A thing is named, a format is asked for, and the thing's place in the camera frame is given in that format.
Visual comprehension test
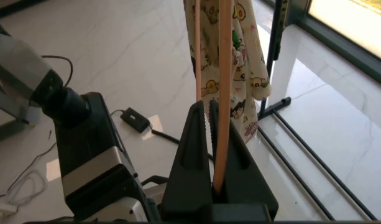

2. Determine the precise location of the black clothes rack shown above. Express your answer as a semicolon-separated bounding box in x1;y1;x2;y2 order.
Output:
257;0;378;222

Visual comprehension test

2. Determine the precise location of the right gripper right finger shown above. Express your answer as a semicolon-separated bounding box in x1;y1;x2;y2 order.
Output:
208;99;280;220

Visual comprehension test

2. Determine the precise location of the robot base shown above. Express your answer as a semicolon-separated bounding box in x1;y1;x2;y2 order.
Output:
55;92;167;223

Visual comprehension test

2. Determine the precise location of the black cable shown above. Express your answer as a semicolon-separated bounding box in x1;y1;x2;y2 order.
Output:
148;128;216;163

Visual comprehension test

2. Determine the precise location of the black power adapter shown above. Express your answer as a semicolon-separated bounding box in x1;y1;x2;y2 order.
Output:
119;107;152;134

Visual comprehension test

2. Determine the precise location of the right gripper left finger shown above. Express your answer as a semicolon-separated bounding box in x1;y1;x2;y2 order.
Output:
160;100;214;222

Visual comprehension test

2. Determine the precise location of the white cable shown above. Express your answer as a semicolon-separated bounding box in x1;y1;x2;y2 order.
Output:
0;169;49;216

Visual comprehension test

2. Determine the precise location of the cream printed garment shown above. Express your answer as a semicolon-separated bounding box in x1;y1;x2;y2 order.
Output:
183;0;273;145

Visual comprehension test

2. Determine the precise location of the pink clothes hanger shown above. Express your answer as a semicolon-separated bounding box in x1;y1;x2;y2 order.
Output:
194;0;234;195

